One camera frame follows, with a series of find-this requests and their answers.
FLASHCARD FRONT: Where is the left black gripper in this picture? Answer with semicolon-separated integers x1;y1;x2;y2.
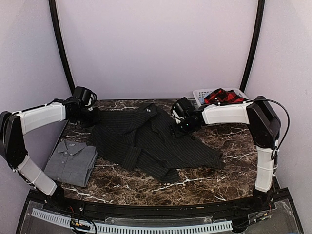
73;106;101;128

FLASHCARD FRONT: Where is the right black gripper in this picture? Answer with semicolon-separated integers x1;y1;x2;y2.
169;118;197;139

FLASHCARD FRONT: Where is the black pinstriped long sleeve shirt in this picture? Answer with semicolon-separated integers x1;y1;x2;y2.
90;103;224;183

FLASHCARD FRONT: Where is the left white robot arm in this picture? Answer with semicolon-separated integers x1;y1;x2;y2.
0;98;100;213

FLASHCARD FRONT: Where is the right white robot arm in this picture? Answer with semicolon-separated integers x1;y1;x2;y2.
171;96;285;212

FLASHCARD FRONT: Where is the white plastic laundry basket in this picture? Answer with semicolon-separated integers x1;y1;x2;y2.
193;88;248;107

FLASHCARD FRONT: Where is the red black plaid shirt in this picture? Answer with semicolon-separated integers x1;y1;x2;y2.
204;88;247;105

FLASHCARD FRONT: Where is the folded grey shirt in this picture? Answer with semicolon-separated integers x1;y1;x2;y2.
44;140;98;187

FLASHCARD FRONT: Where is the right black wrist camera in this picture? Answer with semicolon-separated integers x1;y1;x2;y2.
171;97;195;123

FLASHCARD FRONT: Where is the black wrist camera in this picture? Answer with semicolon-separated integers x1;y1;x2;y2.
73;86;97;108
171;97;195;123

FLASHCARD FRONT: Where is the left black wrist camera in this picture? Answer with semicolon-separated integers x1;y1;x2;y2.
73;86;97;108

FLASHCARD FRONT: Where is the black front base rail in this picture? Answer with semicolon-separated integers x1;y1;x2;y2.
29;187;291;221

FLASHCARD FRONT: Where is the white slotted cable duct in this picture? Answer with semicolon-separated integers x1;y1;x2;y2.
31;209;233;234

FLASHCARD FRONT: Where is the left black frame post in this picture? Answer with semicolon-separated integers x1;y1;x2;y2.
48;0;75;94

